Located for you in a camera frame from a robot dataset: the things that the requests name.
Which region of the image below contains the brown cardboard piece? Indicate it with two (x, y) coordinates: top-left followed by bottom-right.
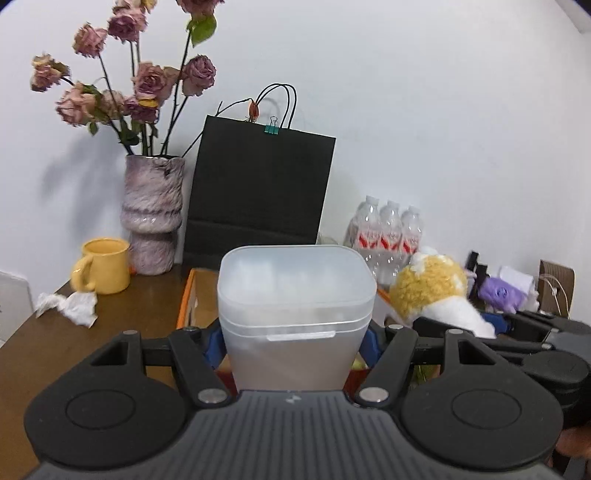
(538, 259), (576, 320)

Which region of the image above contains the clear water bottle red label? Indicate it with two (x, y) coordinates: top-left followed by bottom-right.
(345, 195), (383, 280)
(378, 200), (403, 284)
(399, 205), (424, 259)

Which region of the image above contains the person's right hand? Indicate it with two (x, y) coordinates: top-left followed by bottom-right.
(555, 425), (591, 459)

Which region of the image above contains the bunch of dried roses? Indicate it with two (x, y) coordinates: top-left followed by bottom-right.
(30, 0), (259, 158)

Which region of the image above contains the white plastic object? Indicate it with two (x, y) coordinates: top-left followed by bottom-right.
(0, 270), (29, 343)

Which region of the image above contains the yellow and white plush toy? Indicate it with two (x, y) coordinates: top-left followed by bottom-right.
(389, 247), (498, 339)

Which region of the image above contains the mottled purple ceramic vase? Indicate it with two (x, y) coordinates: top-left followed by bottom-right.
(121, 154), (186, 276)

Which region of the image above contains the translucent plastic container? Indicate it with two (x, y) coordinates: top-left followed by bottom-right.
(217, 244), (378, 392)

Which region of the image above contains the orange-edged cardboard box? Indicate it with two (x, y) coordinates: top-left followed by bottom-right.
(175, 267), (419, 395)

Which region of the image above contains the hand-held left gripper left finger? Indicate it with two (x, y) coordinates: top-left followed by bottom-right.
(88, 318), (232, 409)

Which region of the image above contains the crumpled white tissue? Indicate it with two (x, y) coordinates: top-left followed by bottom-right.
(34, 291), (99, 329)

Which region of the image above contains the yellow mug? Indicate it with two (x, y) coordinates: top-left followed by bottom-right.
(70, 238), (132, 295)

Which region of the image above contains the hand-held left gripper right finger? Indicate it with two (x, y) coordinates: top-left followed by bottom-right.
(353, 323), (504, 409)

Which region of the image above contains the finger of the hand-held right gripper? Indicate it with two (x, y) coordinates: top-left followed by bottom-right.
(412, 310), (555, 356)

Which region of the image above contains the black paper bag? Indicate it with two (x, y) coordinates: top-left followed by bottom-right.
(184, 83), (337, 271)

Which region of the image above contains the purple tissue packet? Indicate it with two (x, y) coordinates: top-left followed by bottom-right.
(477, 274), (532, 315)

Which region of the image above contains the small black device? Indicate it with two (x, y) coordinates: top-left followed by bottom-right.
(465, 250), (491, 298)

